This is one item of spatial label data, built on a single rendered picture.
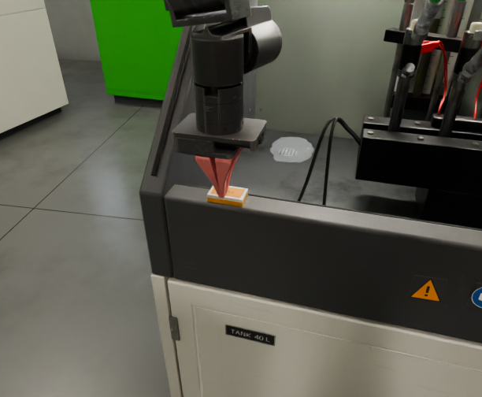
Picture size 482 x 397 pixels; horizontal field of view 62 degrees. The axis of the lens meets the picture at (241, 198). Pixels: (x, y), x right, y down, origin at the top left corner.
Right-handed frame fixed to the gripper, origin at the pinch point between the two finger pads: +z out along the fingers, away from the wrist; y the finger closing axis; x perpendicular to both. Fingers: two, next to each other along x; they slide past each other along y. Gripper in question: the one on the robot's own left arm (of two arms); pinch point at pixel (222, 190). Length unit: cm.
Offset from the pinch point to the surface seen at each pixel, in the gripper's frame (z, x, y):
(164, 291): 21.2, 0.6, 10.6
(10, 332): 96, -29, 97
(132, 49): 46, -257, 160
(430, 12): -20.5, -13.3, -22.4
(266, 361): 33.2, 0.7, -7.1
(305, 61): -4, -53, -3
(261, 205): 2.1, -1.0, -5.1
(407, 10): -17, -44, -22
